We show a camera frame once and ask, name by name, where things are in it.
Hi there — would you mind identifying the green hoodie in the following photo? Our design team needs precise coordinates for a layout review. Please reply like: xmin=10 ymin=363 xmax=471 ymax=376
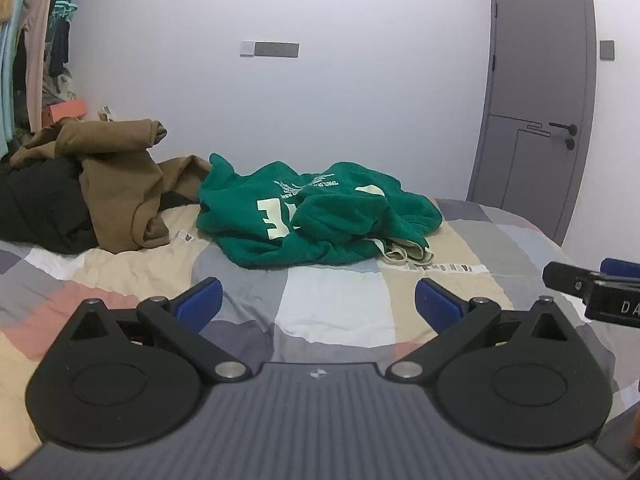
xmin=196 ymin=152 xmax=444 ymax=269

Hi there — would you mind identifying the black garment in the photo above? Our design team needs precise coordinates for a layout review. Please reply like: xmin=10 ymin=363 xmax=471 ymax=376
xmin=0 ymin=157 xmax=197 ymax=256

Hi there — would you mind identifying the brown garment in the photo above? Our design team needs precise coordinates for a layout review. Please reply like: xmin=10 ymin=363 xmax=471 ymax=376
xmin=9 ymin=119 xmax=213 ymax=255

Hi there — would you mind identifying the black door handle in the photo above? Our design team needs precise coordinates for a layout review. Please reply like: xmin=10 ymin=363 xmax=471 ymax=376
xmin=548 ymin=121 xmax=578 ymax=152

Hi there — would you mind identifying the row of hanging clothes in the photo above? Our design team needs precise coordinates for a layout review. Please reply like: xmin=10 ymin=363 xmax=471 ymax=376
xmin=0 ymin=0 xmax=81 ymax=146

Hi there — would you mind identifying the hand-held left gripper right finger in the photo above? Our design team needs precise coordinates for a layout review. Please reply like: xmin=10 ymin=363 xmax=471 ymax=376
xmin=390 ymin=277 xmax=573 ymax=383

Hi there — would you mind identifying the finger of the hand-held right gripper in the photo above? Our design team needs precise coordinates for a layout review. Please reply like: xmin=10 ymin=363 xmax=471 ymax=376
xmin=542 ymin=261 xmax=602 ymax=304
xmin=600 ymin=258 xmax=640 ymax=281

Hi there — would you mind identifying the grey door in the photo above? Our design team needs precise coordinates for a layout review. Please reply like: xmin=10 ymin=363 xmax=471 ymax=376
xmin=466 ymin=0 xmax=599 ymax=246

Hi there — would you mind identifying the orange box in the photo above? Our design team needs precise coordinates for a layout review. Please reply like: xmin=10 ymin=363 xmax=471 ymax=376
xmin=42 ymin=100 xmax=87 ymax=124

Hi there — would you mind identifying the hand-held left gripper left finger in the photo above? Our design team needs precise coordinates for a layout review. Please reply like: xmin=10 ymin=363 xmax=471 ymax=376
xmin=67 ymin=276 xmax=251 ymax=383

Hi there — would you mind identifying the patchwork bedspread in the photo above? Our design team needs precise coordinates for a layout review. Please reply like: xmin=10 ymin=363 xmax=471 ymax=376
xmin=0 ymin=197 xmax=640 ymax=461

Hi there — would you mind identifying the grey and white wall panel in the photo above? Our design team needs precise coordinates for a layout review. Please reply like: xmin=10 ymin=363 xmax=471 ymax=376
xmin=240 ymin=40 xmax=300 ymax=59

